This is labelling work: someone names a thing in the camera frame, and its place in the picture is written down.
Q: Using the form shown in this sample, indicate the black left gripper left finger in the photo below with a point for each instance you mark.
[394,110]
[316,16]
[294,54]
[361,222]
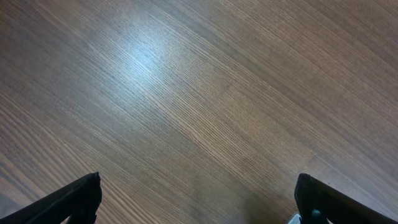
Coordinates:
[76,202]

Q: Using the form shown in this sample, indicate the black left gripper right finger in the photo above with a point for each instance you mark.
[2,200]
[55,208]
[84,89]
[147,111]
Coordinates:
[319,203]

